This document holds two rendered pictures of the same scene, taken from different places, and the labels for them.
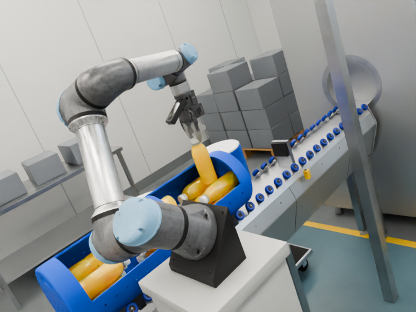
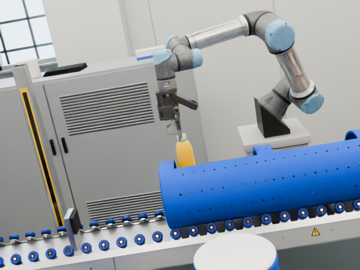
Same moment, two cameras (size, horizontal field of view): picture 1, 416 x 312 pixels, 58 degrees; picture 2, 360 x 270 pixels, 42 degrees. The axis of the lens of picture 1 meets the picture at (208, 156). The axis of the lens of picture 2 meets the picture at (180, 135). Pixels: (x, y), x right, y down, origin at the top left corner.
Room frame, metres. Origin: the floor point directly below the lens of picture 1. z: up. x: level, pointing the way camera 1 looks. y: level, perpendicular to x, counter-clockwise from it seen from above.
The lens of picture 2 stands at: (2.96, 1.22, 1.91)
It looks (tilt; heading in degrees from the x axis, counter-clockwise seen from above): 17 degrees down; 221
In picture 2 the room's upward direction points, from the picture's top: 10 degrees counter-clockwise
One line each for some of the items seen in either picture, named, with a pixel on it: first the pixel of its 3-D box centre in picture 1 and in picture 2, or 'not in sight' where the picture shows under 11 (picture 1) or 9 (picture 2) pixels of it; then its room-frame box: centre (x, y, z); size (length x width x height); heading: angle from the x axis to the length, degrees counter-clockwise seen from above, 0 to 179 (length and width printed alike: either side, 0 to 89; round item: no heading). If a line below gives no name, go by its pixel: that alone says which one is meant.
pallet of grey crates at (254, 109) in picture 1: (250, 105); not in sight; (4.99, -0.77, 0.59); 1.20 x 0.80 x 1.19; 36
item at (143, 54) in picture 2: not in sight; (151, 53); (0.31, -1.17, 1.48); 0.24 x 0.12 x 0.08; 134
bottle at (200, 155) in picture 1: (203, 161); (186, 159); (1.55, 0.03, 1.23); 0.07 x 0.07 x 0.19
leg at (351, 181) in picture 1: (355, 197); not in sight; (2.37, -0.89, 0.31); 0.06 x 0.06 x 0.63; 38
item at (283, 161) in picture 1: (283, 154); (74, 229); (1.89, -0.38, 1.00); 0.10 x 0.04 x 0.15; 38
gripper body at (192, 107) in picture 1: (188, 106); (168, 104); (1.57, 0.01, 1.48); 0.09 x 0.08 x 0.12; 128
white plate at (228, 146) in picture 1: (218, 149); not in sight; (2.28, -0.07, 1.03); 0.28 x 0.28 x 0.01
